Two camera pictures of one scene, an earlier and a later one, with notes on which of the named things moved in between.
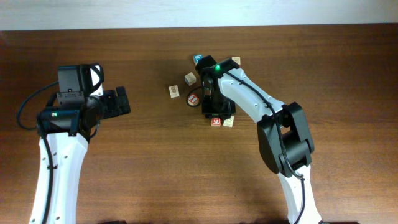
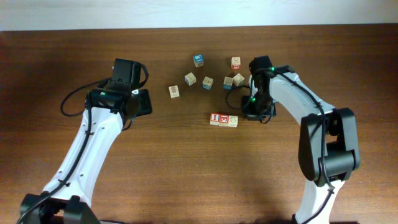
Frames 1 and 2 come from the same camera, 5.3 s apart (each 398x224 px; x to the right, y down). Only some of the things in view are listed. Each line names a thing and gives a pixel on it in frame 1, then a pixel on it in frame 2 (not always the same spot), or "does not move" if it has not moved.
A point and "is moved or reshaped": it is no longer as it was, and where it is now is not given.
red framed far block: (237, 60) does not move
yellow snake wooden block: (174, 91) does not move
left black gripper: (112, 109) -> (145, 106)
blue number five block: (190, 78) does not move
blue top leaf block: (196, 58) does not move
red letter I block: (193, 99) -> (214, 119)
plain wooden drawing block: (229, 122) is moved or reshaped
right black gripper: (218, 109) -> (257, 112)
